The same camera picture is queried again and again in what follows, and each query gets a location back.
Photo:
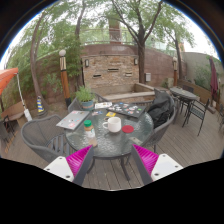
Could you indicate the green plant in blue pot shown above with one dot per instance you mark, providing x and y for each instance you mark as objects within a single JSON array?
[{"x": 87, "y": 105}]

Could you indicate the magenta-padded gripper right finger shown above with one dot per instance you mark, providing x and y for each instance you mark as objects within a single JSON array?
[{"x": 146, "y": 160}]

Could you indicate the white ceramic mug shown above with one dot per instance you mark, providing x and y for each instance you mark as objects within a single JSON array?
[{"x": 114, "y": 124}]

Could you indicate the flat round red coaster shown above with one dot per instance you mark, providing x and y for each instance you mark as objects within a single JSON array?
[{"x": 127, "y": 129}]

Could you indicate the round dark patio table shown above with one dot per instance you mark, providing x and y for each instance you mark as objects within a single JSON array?
[{"x": 183, "y": 93}]

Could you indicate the blue yellow striped cone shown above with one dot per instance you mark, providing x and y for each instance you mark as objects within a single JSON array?
[{"x": 40, "y": 106}]

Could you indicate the black jacket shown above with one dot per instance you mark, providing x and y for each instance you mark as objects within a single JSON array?
[{"x": 161, "y": 110}]

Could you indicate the dark forked tree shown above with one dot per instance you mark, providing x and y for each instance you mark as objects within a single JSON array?
[{"x": 141, "y": 63}]

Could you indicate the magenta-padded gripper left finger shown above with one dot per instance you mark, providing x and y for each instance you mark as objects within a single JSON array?
[{"x": 78, "y": 160}]

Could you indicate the thin slender tree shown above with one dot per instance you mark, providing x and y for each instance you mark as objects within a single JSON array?
[{"x": 179, "y": 60}]

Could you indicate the silver laptop with stickers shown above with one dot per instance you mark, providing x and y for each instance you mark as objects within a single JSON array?
[{"x": 73, "y": 120}]

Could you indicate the closed dark red umbrella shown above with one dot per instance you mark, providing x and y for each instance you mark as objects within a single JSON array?
[{"x": 213, "y": 80}]

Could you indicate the black wall lantern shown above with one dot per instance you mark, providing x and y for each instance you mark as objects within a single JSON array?
[
  {"x": 87, "y": 63},
  {"x": 135, "y": 61}
]

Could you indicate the wooden bench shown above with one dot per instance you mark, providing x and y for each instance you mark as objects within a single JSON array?
[{"x": 13, "y": 113}]

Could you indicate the leaning brown tree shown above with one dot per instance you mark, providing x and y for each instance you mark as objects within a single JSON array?
[{"x": 34, "y": 73}]

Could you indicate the wooden globe lamp post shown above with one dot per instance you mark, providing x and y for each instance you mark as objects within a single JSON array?
[
  {"x": 175, "y": 71},
  {"x": 64, "y": 83}
]

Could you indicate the black metal patio chair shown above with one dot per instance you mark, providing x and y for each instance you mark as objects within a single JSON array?
[{"x": 196, "y": 111}]

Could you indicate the orange canopy with white pole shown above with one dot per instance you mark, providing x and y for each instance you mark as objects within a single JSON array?
[{"x": 6, "y": 78}]

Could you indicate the grey wall utility box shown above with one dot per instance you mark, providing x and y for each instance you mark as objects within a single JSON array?
[{"x": 148, "y": 77}]

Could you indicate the small colourful sticker card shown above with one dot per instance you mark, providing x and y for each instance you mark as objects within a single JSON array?
[{"x": 97, "y": 113}]

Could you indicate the white printed paper sheet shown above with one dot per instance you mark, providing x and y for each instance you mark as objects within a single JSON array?
[{"x": 103, "y": 105}]

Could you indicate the green-capped coffee drink bottle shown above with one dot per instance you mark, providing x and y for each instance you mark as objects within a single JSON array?
[{"x": 90, "y": 133}]

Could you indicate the yellow card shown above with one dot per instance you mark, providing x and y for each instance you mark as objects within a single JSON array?
[{"x": 111, "y": 114}]

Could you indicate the black laptop with stickers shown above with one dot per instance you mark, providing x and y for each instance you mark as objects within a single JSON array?
[{"x": 128, "y": 109}]

